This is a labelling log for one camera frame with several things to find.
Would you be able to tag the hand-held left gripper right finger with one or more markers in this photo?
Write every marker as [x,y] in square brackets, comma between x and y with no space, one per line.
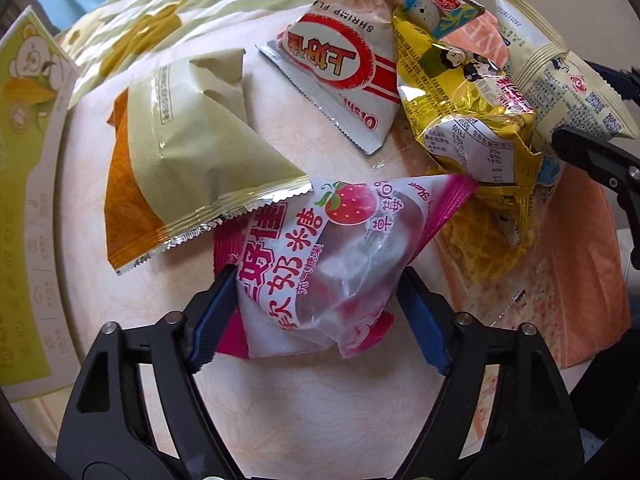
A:
[425,320]

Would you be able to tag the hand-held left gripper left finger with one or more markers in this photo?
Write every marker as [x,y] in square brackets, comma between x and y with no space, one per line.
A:
[215,315]

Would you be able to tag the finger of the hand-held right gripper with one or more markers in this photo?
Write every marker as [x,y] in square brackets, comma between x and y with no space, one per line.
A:
[617,79]
[595,157]

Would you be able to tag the cream snack bag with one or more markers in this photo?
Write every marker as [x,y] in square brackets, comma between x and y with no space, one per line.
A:
[545,60]

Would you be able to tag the pink strawberry snack bag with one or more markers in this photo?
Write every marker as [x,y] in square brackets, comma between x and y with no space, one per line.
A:
[340,270]

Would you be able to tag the green and white cardboard box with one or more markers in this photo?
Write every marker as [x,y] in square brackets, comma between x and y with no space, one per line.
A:
[25,185]

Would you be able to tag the clear yellow noodle snack packet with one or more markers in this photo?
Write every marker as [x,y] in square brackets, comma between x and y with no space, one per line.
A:
[480,245]

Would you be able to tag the large orange cracker pack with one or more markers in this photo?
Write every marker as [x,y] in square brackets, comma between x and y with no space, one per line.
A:
[575,270]

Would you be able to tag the small white table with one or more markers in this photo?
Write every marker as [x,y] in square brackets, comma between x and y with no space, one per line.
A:
[310,410]

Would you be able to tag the yellow foil snack bag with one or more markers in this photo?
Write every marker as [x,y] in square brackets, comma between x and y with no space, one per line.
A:
[450,90]

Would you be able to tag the olive and orange snack bag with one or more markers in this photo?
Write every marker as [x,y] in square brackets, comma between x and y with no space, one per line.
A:
[200,150]

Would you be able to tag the blue cartoon snack bag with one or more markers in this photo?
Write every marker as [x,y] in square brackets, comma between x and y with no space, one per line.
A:
[445,2]

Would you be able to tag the white and red snack bag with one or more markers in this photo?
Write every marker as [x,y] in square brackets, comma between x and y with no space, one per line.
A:
[340,60]

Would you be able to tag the floral striped blanket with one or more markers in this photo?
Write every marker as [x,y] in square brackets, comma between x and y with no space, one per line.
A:
[150,20]

